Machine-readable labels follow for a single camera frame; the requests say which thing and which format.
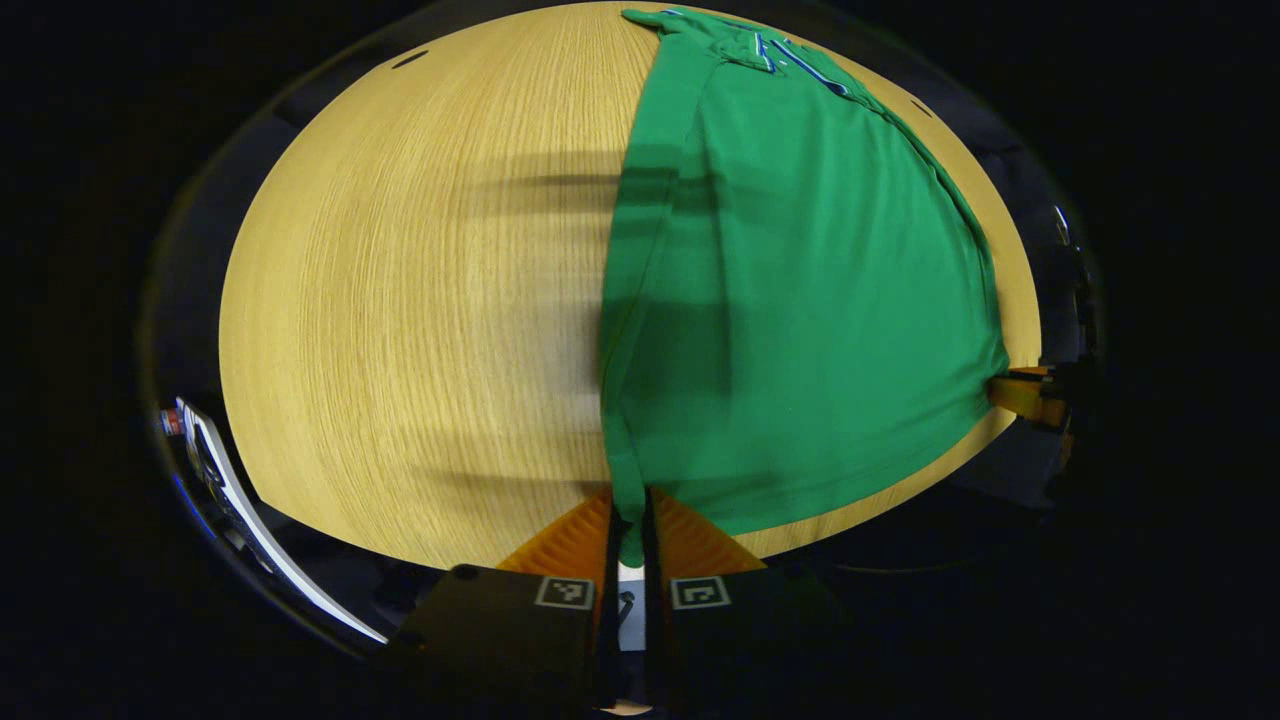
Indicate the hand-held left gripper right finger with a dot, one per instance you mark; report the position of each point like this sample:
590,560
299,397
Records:
655,640

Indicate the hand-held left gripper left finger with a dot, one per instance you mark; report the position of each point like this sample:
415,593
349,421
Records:
607,640

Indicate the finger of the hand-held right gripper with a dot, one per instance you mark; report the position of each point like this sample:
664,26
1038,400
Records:
1020,395

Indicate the green T-shirt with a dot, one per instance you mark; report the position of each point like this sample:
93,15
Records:
800,300

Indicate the white curved bar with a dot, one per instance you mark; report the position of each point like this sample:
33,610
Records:
250,530

